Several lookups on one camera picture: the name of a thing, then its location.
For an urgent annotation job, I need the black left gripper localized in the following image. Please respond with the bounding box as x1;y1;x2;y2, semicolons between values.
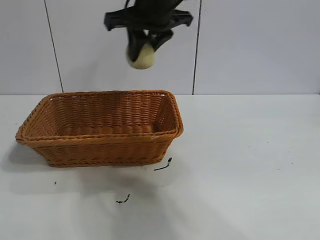
104;0;195;62

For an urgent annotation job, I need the brown woven wicker basket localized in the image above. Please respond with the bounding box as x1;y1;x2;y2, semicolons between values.
15;89;185;168

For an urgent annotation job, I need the pale yellow egg yolk pastry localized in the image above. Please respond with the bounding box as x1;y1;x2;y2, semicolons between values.
125;42;156;70

